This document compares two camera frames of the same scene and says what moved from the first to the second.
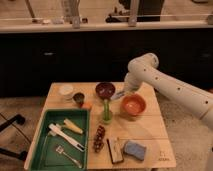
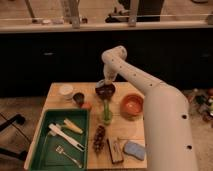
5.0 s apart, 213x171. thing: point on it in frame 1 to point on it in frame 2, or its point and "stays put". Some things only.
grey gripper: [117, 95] to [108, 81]
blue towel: [135, 149] stays put
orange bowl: [133, 104] stays put
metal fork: [60, 149] stays put
